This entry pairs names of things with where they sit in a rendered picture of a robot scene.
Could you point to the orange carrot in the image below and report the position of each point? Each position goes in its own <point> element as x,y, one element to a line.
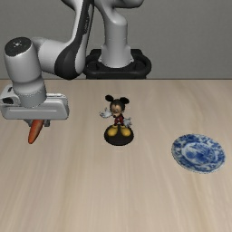
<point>34,133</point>

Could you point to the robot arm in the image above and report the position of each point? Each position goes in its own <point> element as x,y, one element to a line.
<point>72,51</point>

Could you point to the small toy figure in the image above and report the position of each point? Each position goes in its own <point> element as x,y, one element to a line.
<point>118,120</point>

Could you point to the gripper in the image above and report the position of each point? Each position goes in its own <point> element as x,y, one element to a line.
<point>45,110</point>

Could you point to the blue and white plate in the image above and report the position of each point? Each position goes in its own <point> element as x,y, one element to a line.
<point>198,153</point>

